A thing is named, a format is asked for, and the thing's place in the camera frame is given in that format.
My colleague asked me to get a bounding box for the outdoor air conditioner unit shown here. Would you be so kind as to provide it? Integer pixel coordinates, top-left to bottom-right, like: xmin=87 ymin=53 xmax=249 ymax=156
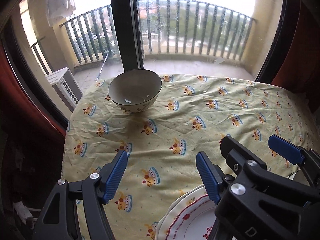
xmin=46 ymin=67 xmax=83 ymax=112

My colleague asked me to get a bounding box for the far leaf pattern bowl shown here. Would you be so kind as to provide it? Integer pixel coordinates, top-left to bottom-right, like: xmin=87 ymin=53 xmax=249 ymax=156
xmin=108 ymin=69 xmax=162 ymax=113

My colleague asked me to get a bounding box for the dark window frame post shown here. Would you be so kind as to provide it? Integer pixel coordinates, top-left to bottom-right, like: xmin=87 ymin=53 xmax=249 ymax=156
xmin=111 ymin=0 xmax=144 ymax=71

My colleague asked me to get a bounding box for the white hanging cloth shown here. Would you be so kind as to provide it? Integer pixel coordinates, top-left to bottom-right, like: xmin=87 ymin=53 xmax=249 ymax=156
xmin=46 ymin=0 xmax=76 ymax=27

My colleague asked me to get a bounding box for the red curtain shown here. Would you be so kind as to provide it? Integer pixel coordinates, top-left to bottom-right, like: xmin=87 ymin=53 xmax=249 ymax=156
xmin=272 ymin=3 xmax=319 ymax=94
xmin=1 ymin=44 xmax=66 ymax=139

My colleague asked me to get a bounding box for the yellow patterned tablecloth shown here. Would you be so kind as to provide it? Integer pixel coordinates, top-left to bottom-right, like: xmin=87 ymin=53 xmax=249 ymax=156
xmin=62 ymin=74 xmax=319 ymax=239

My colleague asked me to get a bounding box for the mop pole on balcony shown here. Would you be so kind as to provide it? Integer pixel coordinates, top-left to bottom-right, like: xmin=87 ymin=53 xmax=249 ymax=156
xmin=95 ymin=53 xmax=109 ymax=82

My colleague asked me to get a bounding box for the red trim small plate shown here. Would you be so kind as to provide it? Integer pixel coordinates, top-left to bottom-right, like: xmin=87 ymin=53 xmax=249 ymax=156
xmin=164 ymin=194 xmax=216 ymax=240

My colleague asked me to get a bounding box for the balcony metal railing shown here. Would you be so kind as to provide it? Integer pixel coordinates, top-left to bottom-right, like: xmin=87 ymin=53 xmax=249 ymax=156
xmin=21 ymin=0 xmax=257 ymax=74

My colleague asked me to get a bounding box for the large leaf pattern bowl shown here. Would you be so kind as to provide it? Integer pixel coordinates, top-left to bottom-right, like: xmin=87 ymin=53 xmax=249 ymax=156
xmin=288 ymin=169 xmax=310 ymax=186

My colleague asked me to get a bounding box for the red curtain right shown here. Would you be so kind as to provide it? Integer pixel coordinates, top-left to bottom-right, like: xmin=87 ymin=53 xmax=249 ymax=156
xmin=272 ymin=3 xmax=319 ymax=94

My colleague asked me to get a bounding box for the beaded rim floral plate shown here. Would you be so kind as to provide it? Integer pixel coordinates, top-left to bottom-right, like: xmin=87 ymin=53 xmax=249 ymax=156
xmin=156 ymin=184 xmax=206 ymax=239

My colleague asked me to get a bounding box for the red curtain left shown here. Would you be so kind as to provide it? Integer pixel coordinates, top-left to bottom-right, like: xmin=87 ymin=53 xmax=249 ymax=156
xmin=1 ymin=44 xmax=66 ymax=139

